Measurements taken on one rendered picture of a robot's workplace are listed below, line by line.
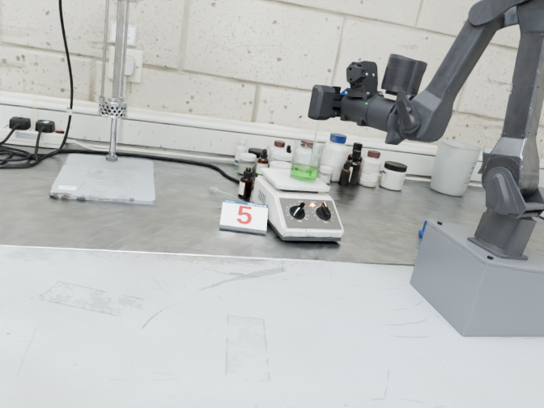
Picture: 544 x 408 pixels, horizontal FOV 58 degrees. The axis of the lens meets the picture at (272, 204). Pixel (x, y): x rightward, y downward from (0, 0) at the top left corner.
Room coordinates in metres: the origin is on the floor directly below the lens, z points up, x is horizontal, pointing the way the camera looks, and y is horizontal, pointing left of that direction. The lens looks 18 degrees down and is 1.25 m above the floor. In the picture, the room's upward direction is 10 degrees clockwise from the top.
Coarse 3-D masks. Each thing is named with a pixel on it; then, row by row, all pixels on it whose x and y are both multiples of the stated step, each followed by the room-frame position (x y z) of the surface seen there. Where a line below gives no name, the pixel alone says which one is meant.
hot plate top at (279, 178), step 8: (264, 168) 1.03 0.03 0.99; (272, 168) 1.04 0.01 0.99; (272, 176) 0.97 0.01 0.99; (280, 176) 0.99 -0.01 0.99; (288, 176) 1.00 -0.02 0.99; (272, 184) 0.95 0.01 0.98; (280, 184) 0.93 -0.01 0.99; (288, 184) 0.94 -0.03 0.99; (296, 184) 0.95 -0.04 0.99; (304, 184) 0.96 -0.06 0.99; (312, 184) 0.97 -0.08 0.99; (320, 184) 0.98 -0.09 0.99
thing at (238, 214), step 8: (224, 208) 0.90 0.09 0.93; (232, 208) 0.91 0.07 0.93; (240, 208) 0.91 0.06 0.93; (248, 208) 0.91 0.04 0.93; (256, 208) 0.92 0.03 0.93; (264, 208) 0.92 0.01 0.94; (224, 216) 0.89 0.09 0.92; (232, 216) 0.89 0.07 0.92; (240, 216) 0.90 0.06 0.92; (248, 216) 0.90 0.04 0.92; (256, 216) 0.90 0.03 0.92; (264, 216) 0.91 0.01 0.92; (248, 224) 0.89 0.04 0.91; (256, 224) 0.89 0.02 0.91; (264, 224) 0.89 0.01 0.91
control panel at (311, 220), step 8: (280, 200) 0.91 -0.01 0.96; (288, 200) 0.91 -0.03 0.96; (296, 200) 0.92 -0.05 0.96; (304, 200) 0.93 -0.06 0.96; (312, 200) 0.94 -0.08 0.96; (320, 200) 0.94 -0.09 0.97; (328, 200) 0.95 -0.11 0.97; (288, 208) 0.90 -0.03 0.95; (304, 208) 0.91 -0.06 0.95; (312, 208) 0.92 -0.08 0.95; (288, 216) 0.88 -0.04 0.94; (304, 216) 0.89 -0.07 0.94; (312, 216) 0.90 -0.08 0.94; (336, 216) 0.92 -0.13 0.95; (288, 224) 0.86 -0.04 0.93; (296, 224) 0.87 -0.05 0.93; (304, 224) 0.88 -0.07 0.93; (312, 224) 0.88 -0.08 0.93; (320, 224) 0.89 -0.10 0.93; (328, 224) 0.90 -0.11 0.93; (336, 224) 0.90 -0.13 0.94
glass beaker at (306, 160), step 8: (296, 144) 0.98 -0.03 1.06; (304, 144) 0.97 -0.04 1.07; (312, 144) 1.02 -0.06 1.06; (320, 144) 1.02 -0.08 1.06; (296, 152) 0.98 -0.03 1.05; (304, 152) 0.97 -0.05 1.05; (312, 152) 0.97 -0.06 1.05; (320, 152) 0.98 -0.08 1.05; (296, 160) 0.98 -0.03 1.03; (304, 160) 0.97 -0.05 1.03; (312, 160) 0.97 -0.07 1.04; (320, 160) 0.99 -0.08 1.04; (296, 168) 0.97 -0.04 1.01; (304, 168) 0.97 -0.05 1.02; (312, 168) 0.97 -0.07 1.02; (296, 176) 0.97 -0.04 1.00; (304, 176) 0.97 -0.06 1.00; (312, 176) 0.97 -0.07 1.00
